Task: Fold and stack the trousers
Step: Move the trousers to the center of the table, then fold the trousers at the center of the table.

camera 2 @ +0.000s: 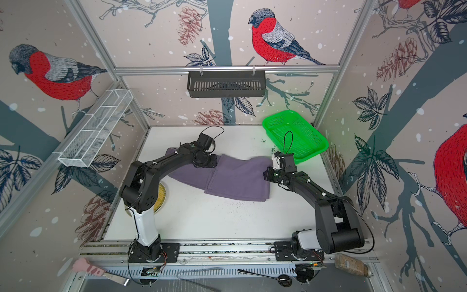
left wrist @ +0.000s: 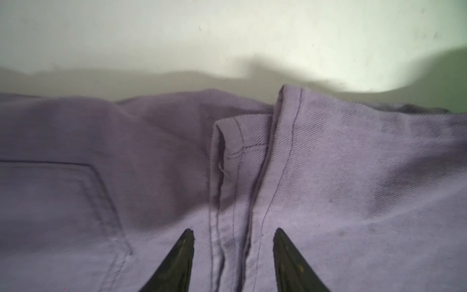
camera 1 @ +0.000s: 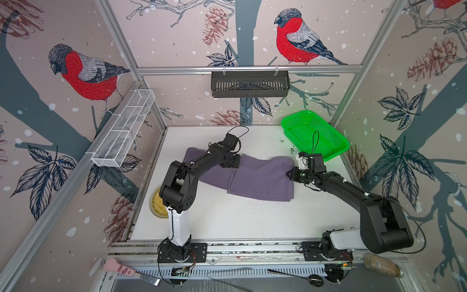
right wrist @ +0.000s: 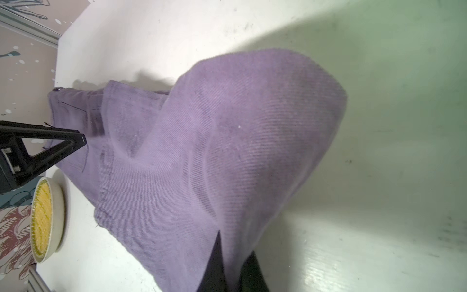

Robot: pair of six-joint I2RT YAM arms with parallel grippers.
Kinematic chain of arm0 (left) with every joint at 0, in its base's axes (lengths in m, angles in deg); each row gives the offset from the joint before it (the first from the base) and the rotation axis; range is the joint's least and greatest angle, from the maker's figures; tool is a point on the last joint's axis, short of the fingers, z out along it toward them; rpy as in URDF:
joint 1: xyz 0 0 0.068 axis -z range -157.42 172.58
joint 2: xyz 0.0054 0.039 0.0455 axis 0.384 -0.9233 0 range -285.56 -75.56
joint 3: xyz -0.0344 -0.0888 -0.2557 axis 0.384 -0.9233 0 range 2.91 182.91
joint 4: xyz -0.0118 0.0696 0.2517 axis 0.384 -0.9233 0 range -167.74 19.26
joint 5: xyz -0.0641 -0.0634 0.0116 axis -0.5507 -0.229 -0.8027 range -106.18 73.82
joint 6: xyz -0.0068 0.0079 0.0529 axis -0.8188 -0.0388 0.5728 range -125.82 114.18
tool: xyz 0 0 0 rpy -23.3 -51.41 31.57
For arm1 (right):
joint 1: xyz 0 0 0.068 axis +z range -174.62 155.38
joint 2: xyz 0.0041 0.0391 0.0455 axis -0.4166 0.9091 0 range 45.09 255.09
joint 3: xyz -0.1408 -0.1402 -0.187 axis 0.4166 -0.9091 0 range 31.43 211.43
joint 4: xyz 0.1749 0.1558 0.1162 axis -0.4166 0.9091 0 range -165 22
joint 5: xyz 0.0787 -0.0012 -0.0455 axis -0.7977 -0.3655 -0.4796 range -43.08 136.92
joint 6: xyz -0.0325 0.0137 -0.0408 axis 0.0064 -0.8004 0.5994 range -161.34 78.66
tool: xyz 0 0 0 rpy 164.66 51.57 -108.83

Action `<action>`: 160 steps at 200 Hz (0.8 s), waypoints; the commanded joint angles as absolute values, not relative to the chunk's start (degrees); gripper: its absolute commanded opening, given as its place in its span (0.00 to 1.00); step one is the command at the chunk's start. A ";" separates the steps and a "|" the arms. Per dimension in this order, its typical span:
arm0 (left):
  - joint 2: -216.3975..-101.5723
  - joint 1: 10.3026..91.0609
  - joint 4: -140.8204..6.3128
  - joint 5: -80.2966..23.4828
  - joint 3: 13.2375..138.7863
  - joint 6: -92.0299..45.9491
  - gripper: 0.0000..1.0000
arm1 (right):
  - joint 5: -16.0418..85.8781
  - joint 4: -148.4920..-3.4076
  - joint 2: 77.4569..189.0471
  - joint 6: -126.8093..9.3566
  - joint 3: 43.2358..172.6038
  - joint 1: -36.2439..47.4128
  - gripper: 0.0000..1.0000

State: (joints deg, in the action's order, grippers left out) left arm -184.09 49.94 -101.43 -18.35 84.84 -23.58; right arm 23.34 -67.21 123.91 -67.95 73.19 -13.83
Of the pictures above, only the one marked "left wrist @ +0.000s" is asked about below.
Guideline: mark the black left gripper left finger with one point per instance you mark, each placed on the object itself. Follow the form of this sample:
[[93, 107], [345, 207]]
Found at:
[[174, 273]]

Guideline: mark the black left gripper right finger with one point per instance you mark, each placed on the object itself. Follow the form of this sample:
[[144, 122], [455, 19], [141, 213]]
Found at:
[[293, 273]]

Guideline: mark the purple trousers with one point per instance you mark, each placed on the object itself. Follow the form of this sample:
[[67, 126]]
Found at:
[[94, 194]]

